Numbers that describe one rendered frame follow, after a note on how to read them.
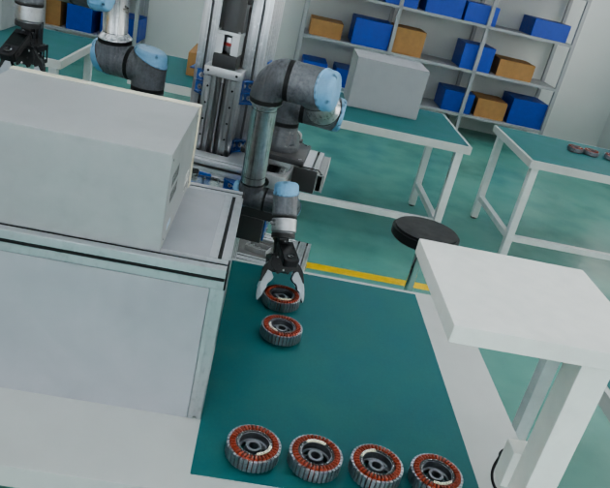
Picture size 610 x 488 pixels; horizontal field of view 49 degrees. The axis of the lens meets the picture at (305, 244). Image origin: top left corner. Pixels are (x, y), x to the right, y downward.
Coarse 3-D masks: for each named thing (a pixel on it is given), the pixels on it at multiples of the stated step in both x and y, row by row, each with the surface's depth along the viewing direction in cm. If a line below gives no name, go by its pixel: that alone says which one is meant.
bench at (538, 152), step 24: (528, 144) 474; (552, 144) 493; (576, 144) 512; (552, 168) 436; (576, 168) 438; (600, 168) 453; (480, 192) 529; (528, 192) 446; (504, 240) 461; (528, 240) 462
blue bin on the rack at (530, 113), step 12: (504, 96) 810; (516, 96) 793; (528, 96) 813; (516, 108) 783; (528, 108) 783; (540, 108) 783; (504, 120) 794; (516, 120) 789; (528, 120) 789; (540, 120) 789
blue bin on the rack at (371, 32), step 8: (352, 16) 773; (360, 16) 749; (368, 16) 770; (352, 24) 759; (360, 24) 742; (368, 24) 742; (376, 24) 742; (384, 24) 742; (352, 32) 746; (360, 32) 745; (368, 32) 745; (376, 32) 746; (384, 32) 746; (352, 40) 749; (360, 40) 749; (368, 40) 749; (376, 40) 749; (384, 40) 749; (384, 48) 753
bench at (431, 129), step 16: (176, 64) 466; (128, 80) 409; (176, 80) 422; (192, 80) 431; (352, 112) 447; (368, 112) 457; (432, 112) 505; (352, 128) 423; (368, 128) 423; (384, 128) 426; (400, 128) 435; (416, 128) 446; (432, 128) 456; (448, 128) 467; (432, 144) 428; (448, 144) 428; (464, 144) 432; (416, 176) 525; (448, 176) 441; (416, 192) 528; (448, 192) 446; (352, 208) 450; (368, 208) 450; (432, 208) 476
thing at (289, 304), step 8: (272, 288) 197; (280, 288) 198; (288, 288) 199; (264, 296) 193; (272, 296) 192; (280, 296) 197; (288, 296) 198; (296, 296) 195; (264, 304) 193; (272, 304) 191; (280, 304) 190; (288, 304) 191; (296, 304) 193; (280, 312) 192; (288, 312) 192
